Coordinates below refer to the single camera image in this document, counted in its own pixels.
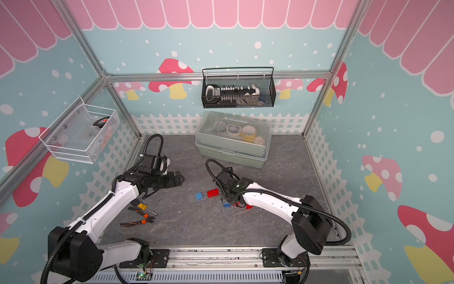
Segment red long lego brick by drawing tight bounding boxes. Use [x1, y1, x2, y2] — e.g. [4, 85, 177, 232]
[206, 189, 219, 198]

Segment blue red lego assembly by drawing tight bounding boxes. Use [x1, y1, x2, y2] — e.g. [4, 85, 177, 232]
[222, 202, 253, 209]

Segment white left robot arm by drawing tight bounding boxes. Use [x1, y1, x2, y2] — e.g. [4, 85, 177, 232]
[40, 172, 184, 284]

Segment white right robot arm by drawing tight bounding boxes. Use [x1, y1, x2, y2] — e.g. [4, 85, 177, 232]
[209, 168, 352, 267]

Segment light blue square lego brick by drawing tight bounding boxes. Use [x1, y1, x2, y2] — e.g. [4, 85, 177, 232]
[195, 192, 203, 201]

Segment green plastic storage box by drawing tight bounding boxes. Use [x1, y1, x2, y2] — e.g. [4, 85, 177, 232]
[195, 112, 271, 169]

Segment red black tape measure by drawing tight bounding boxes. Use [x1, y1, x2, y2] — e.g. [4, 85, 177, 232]
[92, 116, 111, 129]

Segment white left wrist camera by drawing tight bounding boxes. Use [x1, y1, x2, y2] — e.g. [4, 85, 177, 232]
[138, 155, 168, 176]

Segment yellow handled screwdriver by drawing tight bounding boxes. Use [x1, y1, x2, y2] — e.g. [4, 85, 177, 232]
[131, 200, 158, 216]

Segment orange handled pliers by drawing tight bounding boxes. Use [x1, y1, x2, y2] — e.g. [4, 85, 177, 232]
[119, 206, 156, 228]

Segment white wire mesh basket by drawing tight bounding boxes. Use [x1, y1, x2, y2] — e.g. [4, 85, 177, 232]
[39, 98, 120, 164]

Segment black wire mesh basket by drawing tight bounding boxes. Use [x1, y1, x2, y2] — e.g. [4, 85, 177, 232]
[201, 67, 276, 108]

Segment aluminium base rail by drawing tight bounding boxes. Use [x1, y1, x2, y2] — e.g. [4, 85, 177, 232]
[151, 246, 362, 272]

